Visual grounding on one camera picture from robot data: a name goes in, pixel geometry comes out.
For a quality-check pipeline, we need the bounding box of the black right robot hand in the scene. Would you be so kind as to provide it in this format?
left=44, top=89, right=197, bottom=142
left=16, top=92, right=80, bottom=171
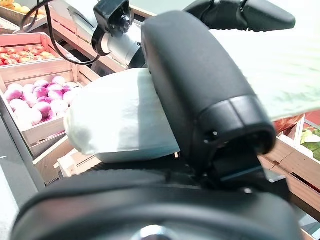
left=11, top=11, right=302, bottom=240

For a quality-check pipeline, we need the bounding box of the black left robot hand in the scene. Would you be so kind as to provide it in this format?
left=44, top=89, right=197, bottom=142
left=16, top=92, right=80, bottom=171
left=183, top=0, right=297, bottom=33

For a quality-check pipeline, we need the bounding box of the large napa cabbage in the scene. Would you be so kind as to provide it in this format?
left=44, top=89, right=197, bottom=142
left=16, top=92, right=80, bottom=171
left=63, top=28, right=320, bottom=163

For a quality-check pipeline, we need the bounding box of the small orange pumpkin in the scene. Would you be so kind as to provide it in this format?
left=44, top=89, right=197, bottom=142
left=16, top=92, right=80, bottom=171
left=273, top=113, right=307, bottom=133

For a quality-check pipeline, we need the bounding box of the wide wooden crate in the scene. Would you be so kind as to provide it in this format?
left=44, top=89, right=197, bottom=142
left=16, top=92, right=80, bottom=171
left=257, top=134, right=320, bottom=221
left=57, top=147, right=103, bottom=177

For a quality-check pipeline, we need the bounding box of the white cauliflower with leaves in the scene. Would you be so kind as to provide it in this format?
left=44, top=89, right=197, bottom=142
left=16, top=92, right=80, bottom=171
left=299, top=126, right=320, bottom=161

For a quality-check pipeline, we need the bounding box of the purple white onion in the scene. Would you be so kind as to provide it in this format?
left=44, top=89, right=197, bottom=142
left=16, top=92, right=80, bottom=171
left=14, top=108, right=43, bottom=126
left=32, top=102, right=53, bottom=118
left=7, top=83, right=24, bottom=93
left=49, top=99, right=70, bottom=113
left=33, top=79, right=50, bottom=89
left=46, top=83, right=63, bottom=93
left=4, top=89, right=23, bottom=102
left=33, top=86, right=49, bottom=99
left=47, top=90, right=64, bottom=101
left=51, top=75, right=66, bottom=86

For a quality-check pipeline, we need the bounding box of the low wooden crate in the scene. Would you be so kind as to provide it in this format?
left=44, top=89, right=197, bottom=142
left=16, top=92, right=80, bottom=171
left=0, top=32, right=76, bottom=83
left=0, top=63, right=101, bottom=153

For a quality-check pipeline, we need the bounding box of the dark wooden crate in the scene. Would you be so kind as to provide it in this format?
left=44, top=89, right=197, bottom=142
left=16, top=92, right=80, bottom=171
left=0, top=0, right=48, bottom=35

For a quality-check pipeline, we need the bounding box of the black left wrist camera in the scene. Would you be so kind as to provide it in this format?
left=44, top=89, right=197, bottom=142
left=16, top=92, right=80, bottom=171
left=92, top=0, right=133, bottom=55

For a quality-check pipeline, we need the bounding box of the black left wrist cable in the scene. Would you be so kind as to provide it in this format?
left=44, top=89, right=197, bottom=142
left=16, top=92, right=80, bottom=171
left=19, top=0, right=102, bottom=66

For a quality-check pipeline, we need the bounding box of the wooden display stand black frame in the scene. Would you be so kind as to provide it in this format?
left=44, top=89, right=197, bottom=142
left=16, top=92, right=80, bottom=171
left=0, top=0, right=156, bottom=216

